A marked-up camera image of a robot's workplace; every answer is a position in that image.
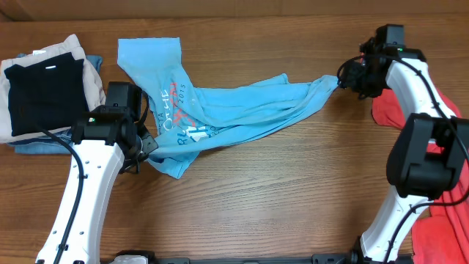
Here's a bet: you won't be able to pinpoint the light blue printed t-shirt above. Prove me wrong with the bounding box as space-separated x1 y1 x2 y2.
117 38 338 179

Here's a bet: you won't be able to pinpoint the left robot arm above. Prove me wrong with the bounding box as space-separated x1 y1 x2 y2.
36 82 158 263

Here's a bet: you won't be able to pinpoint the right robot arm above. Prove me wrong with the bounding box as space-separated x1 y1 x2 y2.
337 24 468 264

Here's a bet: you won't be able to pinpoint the beige folded garment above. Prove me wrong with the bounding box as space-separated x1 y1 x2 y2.
1 34 106 144

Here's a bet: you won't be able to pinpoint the folded blue jeans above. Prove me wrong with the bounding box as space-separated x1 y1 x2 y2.
7 55 103 155

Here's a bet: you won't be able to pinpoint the black folded shirt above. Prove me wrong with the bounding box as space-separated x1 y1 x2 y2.
4 53 89 136

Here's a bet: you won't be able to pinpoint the red t-shirt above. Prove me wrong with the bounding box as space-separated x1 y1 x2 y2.
372 89 468 263

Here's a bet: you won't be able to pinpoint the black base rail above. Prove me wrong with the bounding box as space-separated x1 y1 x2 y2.
109 250 358 264

